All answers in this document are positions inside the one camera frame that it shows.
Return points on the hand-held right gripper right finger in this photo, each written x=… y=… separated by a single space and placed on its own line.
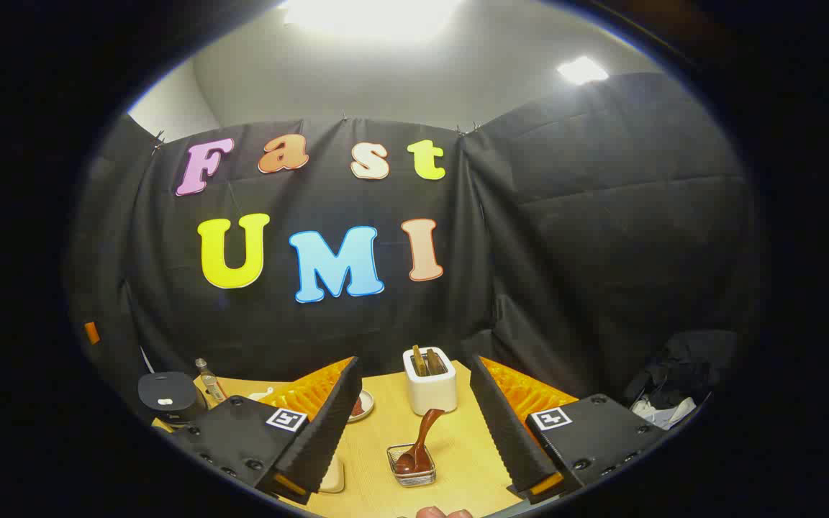
x=504 y=432

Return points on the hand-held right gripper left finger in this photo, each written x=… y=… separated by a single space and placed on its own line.
x=328 y=424

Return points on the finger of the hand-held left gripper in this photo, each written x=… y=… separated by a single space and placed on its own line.
x=92 y=333

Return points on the brown wooden spoon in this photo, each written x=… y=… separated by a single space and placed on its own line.
x=422 y=439

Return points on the dark grey rice cooker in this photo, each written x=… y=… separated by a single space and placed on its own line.
x=170 y=396

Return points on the white utensil holder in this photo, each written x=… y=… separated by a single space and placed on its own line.
x=430 y=394

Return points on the brown meat piece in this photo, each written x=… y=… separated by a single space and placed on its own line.
x=355 y=408

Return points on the white round plate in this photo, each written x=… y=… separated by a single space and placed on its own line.
x=365 y=406

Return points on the clear glass dish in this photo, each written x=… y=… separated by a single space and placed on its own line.
x=332 y=476

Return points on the white divided bean dish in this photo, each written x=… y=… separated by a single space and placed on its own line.
x=260 y=395

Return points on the small glass bottle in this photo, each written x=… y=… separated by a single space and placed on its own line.
x=210 y=381

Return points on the white cloth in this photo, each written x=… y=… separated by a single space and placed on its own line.
x=663 y=414

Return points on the dark cloth pile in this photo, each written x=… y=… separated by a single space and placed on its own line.
x=681 y=367

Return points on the black backdrop cloth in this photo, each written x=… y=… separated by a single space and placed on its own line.
x=565 y=252

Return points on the ceiling light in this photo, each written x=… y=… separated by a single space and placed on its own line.
x=582 y=70
x=371 y=14

